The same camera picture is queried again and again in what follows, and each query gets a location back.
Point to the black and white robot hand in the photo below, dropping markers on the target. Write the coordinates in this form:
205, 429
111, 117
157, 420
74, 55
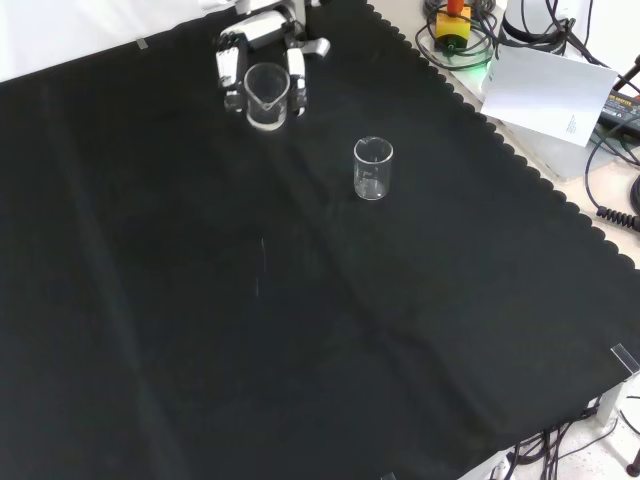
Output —
260, 30

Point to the clear glass beaker with spout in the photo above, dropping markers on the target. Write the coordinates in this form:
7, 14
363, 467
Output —
266, 107

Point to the small clear glass beaker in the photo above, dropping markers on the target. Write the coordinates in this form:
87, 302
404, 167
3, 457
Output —
373, 170

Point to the clear tape strip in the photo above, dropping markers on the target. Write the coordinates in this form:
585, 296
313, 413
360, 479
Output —
142, 44
625, 359

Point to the yellow stop button box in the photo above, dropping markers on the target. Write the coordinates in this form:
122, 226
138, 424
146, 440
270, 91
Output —
452, 32

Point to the black bench cloth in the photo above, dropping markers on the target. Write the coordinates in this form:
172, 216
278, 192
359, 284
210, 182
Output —
200, 300

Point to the white paper sheet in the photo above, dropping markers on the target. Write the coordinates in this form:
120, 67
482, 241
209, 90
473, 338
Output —
545, 95

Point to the pale grey board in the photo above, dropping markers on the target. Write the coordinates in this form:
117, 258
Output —
555, 155

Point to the black power adapter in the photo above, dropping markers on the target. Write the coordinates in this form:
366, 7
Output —
622, 107

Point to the white table leg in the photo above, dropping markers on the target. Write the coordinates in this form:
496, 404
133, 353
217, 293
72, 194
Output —
617, 400

